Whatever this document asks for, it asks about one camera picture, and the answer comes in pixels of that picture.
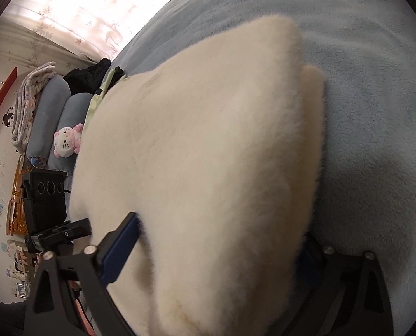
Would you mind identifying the light green black-trimmed garment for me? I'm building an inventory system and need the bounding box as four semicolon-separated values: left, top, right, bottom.
83;67;126;131

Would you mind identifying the cream fuzzy knit cardigan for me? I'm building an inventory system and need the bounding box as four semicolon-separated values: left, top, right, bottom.
69;15;325;335

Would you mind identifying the black fuzzy garment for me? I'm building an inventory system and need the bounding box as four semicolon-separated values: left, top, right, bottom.
63;59;112;95

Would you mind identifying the white patterned folded blanket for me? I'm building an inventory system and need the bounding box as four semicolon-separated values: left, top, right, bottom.
11;62;56;154

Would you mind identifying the floral sheer curtain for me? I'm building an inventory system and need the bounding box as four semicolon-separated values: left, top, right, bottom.
2;0;170;62

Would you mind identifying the pink white kitty plush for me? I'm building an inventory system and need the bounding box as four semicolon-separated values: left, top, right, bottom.
53;124;83;158

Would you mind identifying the blue fleece bed blanket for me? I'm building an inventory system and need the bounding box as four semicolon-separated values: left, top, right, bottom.
114;0;416;335

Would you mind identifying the upper blue rolled pillow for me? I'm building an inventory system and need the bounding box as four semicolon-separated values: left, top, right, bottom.
26;75;71;168

